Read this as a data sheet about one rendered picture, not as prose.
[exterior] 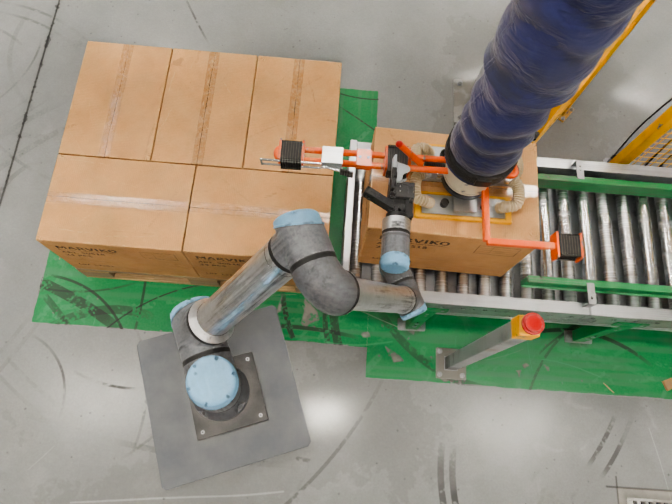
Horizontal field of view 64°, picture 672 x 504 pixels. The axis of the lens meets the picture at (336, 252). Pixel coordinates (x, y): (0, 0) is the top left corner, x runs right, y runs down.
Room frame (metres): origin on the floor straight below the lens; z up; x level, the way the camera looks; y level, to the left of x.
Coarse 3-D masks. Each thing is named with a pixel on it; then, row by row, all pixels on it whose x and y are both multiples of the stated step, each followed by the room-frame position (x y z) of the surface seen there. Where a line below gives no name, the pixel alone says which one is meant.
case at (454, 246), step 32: (384, 128) 1.08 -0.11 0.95; (384, 192) 0.82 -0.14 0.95; (448, 192) 0.86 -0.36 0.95; (512, 192) 0.90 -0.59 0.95; (416, 224) 0.72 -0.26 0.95; (448, 224) 0.74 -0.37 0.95; (480, 224) 0.76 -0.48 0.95; (512, 224) 0.77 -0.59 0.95; (416, 256) 0.69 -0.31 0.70; (448, 256) 0.70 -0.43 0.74; (480, 256) 0.70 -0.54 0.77; (512, 256) 0.71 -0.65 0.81
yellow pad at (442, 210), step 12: (432, 192) 0.84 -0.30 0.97; (444, 204) 0.79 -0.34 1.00; (480, 204) 0.82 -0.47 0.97; (492, 204) 0.83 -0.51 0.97; (420, 216) 0.75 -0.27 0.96; (432, 216) 0.75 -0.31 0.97; (444, 216) 0.76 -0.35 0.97; (456, 216) 0.76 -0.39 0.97; (468, 216) 0.77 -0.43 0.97; (480, 216) 0.77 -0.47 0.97; (492, 216) 0.78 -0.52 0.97; (504, 216) 0.79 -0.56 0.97
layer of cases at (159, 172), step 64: (128, 64) 1.48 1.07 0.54; (192, 64) 1.53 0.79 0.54; (256, 64) 1.59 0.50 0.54; (320, 64) 1.63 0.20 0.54; (128, 128) 1.15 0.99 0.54; (192, 128) 1.20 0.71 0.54; (256, 128) 1.24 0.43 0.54; (320, 128) 1.29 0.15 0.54; (64, 192) 0.81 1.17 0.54; (128, 192) 0.85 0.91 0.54; (192, 192) 0.89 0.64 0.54; (256, 192) 0.93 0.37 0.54; (320, 192) 0.98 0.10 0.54; (64, 256) 0.59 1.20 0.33; (128, 256) 0.61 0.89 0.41; (192, 256) 0.63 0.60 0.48
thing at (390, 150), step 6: (390, 150) 0.91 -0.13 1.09; (396, 150) 0.91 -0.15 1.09; (390, 156) 0.89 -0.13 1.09; (402, 156) 0.89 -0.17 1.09; (384, 162) 0.87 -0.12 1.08; (390, 162) 0.86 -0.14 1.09; (402, 162) 0.87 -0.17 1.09; (408, 162) 0.87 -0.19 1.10; (384, 168) 0.84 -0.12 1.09; (390, 168) 0.84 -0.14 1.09; (384, 174) 0.84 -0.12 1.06; (390, 174) 0.83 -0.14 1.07; (408, 174) 0.84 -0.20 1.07
